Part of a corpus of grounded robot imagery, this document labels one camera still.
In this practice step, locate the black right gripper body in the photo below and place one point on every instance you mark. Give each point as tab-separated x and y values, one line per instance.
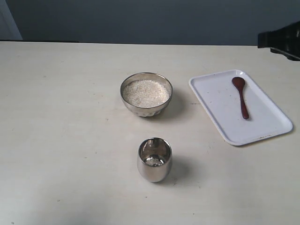
284	41

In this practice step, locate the dark brown wooden spoon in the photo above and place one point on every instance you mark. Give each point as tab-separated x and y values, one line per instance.
239	83

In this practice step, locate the steel bowl of rice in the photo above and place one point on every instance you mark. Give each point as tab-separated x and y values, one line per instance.
147	112

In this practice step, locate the white cooked rice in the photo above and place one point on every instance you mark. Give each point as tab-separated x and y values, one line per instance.
145	94

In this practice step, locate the steel cup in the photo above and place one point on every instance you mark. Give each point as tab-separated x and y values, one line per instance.
158	148

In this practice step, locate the white rectangular tray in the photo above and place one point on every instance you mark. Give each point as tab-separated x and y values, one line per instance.
221	101

